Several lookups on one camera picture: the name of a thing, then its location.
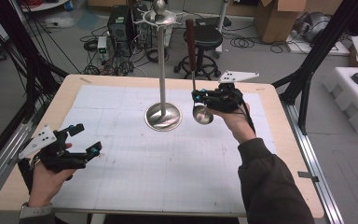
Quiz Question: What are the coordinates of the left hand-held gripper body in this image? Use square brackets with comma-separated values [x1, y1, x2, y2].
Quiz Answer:
[18, 125, 88, 174]

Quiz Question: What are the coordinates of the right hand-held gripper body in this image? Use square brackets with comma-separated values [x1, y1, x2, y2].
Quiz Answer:
[203, 70, 260, 114]

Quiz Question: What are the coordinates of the steel utensil stand rack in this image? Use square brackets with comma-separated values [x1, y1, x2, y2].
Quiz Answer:
[134, 0, 185, 132]

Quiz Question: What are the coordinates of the steel ladle with brown handle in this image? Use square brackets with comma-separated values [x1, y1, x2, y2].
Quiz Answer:
[185, 19, 214, 126]

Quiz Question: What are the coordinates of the person's right hand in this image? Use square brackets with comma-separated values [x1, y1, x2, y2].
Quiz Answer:
[207, 102, 258, 145]

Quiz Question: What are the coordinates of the person's left hand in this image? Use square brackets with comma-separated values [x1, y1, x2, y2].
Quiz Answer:
[27, 142, 76, 208]

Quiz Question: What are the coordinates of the black round stool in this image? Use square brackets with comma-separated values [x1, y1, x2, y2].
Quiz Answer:
[173, 24, 225, 81]

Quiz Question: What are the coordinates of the grey wrist band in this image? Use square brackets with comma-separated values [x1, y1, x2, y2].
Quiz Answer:
[19, 202, 54, 220]

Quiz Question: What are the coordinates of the white grid mat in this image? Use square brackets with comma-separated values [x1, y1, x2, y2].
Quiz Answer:
[50, 84, 278, 215]

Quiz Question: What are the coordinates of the white pole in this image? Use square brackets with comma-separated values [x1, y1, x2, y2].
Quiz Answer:
[214, 0, 230, 59]

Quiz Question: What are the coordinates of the flat black box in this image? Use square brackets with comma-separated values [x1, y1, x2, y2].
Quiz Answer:
[195, 15, 233, 29]

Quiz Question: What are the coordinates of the small white device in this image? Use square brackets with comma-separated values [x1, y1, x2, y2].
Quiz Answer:
[96, 35, 108, 54]

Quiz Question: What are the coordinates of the cardboard box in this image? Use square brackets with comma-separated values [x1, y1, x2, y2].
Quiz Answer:
[254, 0, 310, 45]

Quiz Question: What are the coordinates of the black computer tower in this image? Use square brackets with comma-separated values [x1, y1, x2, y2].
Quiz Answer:
[107, 5, 135, 49]

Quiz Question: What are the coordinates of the grey rounded appliance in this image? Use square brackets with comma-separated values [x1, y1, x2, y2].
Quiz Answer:
[293, 11, 331, 44]

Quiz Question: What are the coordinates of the white foam block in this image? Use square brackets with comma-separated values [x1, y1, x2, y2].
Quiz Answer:
[322, 66, 358, 134]

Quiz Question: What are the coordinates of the black strap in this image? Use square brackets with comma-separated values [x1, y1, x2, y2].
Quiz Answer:
[17, 157, 34, 194]

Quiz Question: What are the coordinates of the aluminium rail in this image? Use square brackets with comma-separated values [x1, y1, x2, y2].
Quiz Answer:
[0, 102, 43, 204]
[280, 101, 345, 224]

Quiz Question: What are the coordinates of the coiled black cable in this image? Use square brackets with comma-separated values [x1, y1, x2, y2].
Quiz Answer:
[229, 35, 256, 49]

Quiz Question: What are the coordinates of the black frame strut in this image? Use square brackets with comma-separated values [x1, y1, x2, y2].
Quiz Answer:
[0, 0, 70, 125]
[271, 0, 358, 135]

